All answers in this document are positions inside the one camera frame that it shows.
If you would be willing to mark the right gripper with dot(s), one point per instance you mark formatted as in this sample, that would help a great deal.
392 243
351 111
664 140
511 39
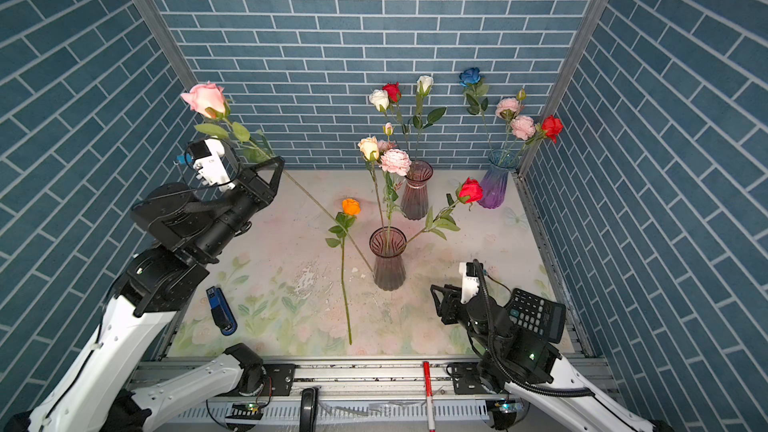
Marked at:
450 303

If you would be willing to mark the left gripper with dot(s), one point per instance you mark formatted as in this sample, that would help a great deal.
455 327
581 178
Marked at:
255 189

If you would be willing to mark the dark purple glass vase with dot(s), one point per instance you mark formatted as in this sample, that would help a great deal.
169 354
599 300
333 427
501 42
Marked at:
388 258

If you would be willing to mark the orange rose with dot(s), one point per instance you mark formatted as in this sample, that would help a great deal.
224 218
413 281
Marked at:
339 233

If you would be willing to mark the pink glass vase with ribbon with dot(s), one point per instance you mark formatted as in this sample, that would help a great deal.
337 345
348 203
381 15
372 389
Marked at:
415 201

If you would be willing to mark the red carnation stem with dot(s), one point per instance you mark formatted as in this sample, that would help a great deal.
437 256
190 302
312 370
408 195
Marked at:
437 223

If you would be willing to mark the pale pink bud spray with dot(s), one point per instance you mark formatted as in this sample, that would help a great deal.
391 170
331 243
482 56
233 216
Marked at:
388 167

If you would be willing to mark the white rose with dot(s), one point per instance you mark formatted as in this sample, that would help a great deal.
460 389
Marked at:
379 100
419 120

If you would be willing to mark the purple blue gradient vase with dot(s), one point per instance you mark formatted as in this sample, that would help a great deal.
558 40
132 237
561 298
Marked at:
494 183

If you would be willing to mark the red rose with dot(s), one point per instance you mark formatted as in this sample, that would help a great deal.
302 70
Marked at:
548 130
394 96

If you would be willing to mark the pink carnation spray stem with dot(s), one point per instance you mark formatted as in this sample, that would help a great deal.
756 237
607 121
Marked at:
518 127

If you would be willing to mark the blue rose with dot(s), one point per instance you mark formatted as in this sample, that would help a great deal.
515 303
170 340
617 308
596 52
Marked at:
475 93

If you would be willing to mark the pink rose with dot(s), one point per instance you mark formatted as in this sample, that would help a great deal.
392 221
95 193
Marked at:
209 101

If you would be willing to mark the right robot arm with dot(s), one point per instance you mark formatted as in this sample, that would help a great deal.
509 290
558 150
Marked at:
519 358

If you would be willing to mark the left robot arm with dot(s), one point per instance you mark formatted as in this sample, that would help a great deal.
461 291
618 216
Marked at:
155 286

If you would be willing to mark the black calculator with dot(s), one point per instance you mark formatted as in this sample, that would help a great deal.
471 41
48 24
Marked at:
541 316

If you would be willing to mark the red white marker pen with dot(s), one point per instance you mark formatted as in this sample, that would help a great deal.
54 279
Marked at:
430 411

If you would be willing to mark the blue black handheld device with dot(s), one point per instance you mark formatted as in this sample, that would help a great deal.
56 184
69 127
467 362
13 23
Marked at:
223 317

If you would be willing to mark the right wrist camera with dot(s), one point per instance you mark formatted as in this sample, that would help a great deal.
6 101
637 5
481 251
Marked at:
470 284

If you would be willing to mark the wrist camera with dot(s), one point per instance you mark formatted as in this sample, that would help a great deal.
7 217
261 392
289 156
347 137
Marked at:
205 157
470 284

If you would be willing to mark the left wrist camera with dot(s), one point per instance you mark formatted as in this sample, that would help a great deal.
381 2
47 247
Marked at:
205 157

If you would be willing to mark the aluminium mounting rail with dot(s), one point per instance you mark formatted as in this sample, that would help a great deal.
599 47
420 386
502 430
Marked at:
368 378

